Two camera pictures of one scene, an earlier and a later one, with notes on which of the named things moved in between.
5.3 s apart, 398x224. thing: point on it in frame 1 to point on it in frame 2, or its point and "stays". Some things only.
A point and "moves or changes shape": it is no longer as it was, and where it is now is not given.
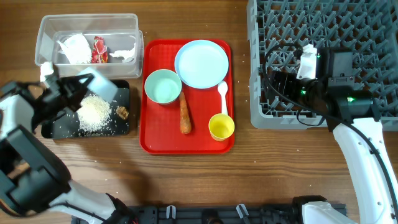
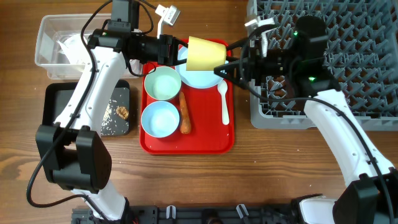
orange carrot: (185, 119) stays
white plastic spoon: (222, 89) stays
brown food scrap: (122, 112) stays
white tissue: (77, 48) stays
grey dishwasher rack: (277, 31) stays
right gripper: (288, 80) to (252, 66)
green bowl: (163, 86) stays
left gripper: (67, 84) to (165, 56)
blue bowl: (102, 84) moves or changes shape
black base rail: (201, 214) stays
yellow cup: (221, 126) to (204, 55)
